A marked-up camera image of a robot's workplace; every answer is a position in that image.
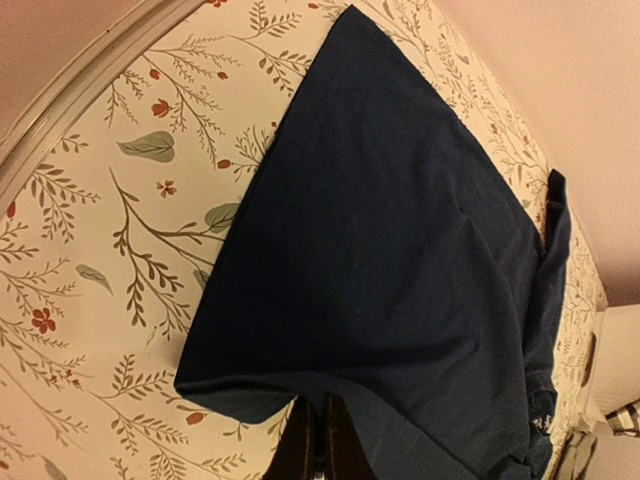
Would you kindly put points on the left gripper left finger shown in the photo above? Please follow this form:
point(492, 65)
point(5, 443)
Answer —
point(294, 456)

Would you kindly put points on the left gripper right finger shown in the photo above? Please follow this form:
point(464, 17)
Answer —
point(344, 458)

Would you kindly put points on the blue garment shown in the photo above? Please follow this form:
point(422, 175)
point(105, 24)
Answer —
point(379, 256)

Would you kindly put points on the white laundry basket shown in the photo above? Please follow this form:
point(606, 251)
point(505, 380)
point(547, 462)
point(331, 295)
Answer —
point(589, 449)

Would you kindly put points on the black white checkered garment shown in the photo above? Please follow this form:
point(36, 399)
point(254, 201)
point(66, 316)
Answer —
point(625, 421)

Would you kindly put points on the floral tablecloth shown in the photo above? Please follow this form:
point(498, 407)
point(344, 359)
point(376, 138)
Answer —
point(110, 243)

